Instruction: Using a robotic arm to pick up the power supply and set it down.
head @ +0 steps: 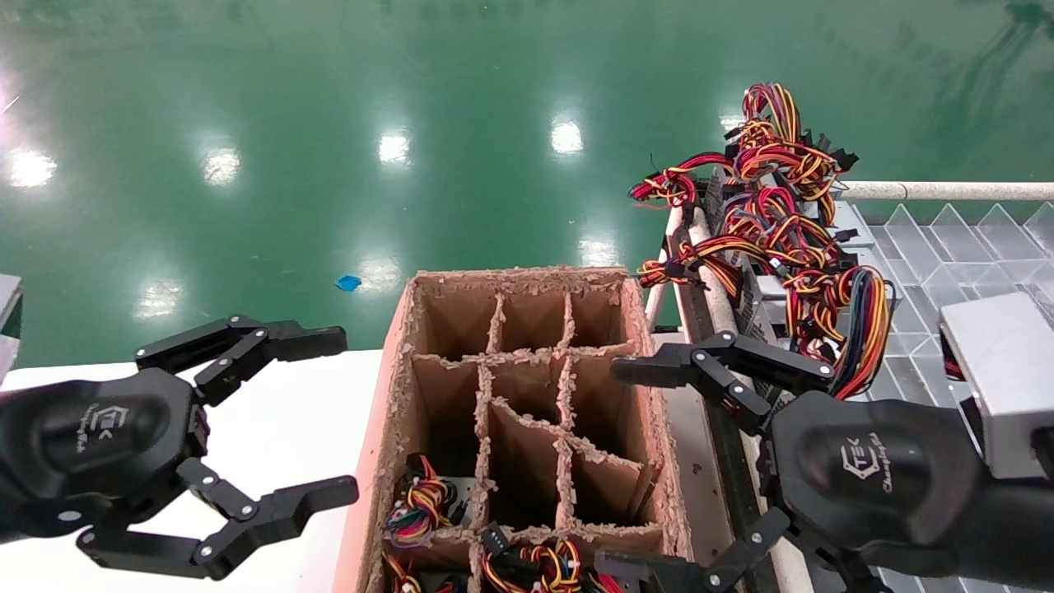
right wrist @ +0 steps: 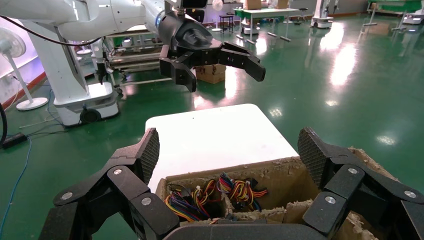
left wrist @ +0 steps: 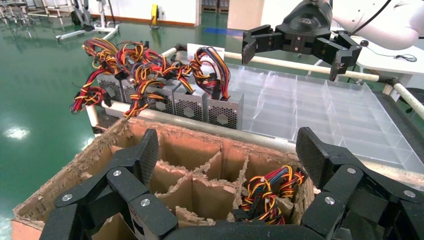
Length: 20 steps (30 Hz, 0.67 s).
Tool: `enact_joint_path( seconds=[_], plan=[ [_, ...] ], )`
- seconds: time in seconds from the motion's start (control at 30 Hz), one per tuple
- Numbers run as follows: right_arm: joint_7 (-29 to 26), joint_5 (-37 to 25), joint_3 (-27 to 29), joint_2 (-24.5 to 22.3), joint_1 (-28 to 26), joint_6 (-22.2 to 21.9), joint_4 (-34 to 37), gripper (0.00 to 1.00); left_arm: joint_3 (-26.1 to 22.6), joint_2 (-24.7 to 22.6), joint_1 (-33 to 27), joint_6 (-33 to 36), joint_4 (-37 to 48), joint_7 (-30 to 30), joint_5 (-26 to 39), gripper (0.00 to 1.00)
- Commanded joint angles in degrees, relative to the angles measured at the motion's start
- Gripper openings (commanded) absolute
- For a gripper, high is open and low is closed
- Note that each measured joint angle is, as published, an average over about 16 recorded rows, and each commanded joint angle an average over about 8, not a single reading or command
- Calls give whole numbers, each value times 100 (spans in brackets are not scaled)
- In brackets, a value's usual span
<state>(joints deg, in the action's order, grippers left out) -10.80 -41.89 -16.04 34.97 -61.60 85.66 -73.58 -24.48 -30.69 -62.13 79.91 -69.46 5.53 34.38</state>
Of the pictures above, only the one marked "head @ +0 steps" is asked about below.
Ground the beige rack cross pipe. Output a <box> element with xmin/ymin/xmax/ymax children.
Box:
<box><xmin>838</xmin><ymin>181</ymin><xmax>1054</xmax><ymax>202</ymax></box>

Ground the clear acrylic divider tray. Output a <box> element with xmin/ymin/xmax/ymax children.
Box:
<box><xmin>848</xmin><ymin>202</ymin><xmax>1054</xmax><ymax>593</ymax></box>

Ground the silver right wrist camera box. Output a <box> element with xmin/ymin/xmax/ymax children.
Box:
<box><xmin>939</xmin><ymin>292</ymin><xmax>1054</xmax><ymax>480</ymax></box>

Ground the brown cardboard divider box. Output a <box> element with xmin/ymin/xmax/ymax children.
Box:
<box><xmin>333</xmin><ymin>265</ymin><xmax>697</xmax><ymax>593</ymax></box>

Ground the power supply with blue wires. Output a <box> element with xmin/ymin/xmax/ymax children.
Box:
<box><xmin>811</xmin><ymin>265</ymin><xmax>896</xmax><ymax>402</ymax></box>

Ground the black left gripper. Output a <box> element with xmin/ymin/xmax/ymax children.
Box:
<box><xmin>0</xmin><ymin>315</ymin><xmax>360</xmax><ymax>581</ymax></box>

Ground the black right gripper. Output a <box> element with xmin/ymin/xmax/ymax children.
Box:
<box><xmin>595</xmin><ymin>331</ymin><xmax>1054</xmax><ymax>593</ymax></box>

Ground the white rack leg pipe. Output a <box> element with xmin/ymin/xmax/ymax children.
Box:
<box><xmin>645</xmin><ymin>206</ymin><xmax>686</xmax><ymax>334</ymax></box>

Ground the beige flat shelf board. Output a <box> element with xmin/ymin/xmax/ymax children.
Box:
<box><xmin>651</xmin><ymin>329</ymin><xmax>742</xmax><ymax>593</ymax></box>

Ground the long beige rack pipe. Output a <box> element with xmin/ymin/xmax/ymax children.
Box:
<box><xmin>683</xmin><ymin>206</ymin><xmax>816</xmax><ymax>593</ymax></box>

